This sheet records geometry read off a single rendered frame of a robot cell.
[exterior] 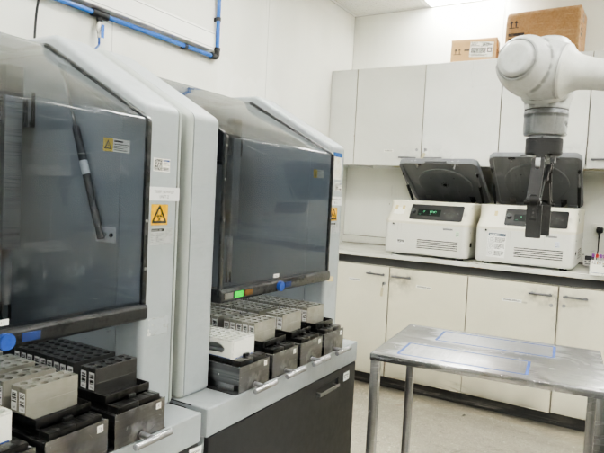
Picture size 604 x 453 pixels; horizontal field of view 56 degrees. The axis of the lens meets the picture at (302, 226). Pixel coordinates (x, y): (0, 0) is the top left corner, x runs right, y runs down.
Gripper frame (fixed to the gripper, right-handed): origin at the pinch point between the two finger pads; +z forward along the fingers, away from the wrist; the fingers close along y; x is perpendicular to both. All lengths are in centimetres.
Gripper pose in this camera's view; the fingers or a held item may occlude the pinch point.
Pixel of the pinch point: (537, 231)
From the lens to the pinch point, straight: 134.6
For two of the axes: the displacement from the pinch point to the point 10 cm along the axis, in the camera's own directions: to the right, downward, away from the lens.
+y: 5.1, -0.2, 8.6
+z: -0.5, 10.0, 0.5
